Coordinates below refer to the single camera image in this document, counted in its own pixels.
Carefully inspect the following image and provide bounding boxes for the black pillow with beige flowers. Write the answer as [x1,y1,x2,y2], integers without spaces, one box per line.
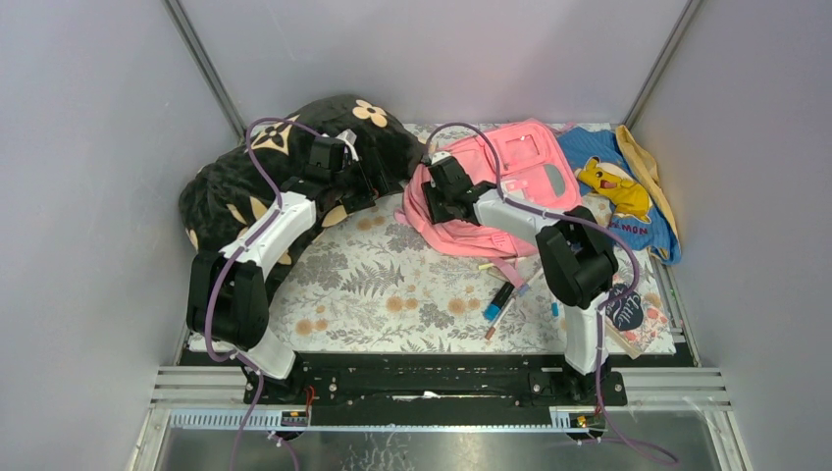
[179,94,431,288]

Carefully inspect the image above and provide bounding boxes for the pink student backpack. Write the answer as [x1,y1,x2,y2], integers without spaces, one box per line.
[396,120,582,259]

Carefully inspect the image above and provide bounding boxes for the Little Women book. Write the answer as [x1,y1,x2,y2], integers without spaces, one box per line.
[603,289,676,359]

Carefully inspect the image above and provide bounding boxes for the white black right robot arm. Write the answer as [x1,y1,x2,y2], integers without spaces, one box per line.
[422,156,618,404]

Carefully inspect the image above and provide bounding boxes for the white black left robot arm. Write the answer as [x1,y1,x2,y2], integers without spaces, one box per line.
[185,130,379,403]

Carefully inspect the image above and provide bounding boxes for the white marker with lilac cap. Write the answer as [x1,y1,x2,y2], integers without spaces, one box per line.
[517,267,544,296]

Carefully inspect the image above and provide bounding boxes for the black highlighter with blue cap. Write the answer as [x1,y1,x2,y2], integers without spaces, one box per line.
[484,282,515,322]

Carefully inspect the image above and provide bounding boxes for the floral table mat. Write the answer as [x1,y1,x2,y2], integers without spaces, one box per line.
[188,122,677,356]

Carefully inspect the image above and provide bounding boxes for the white marker with brown cap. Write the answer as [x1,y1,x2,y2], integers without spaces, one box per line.
[484,296,516,340]

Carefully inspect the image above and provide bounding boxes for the blue Pokemon t-shirt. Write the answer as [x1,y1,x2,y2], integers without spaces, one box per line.
[556,128,682,265]

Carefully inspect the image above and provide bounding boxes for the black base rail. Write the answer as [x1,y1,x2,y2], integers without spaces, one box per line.
[182,353,704,427]

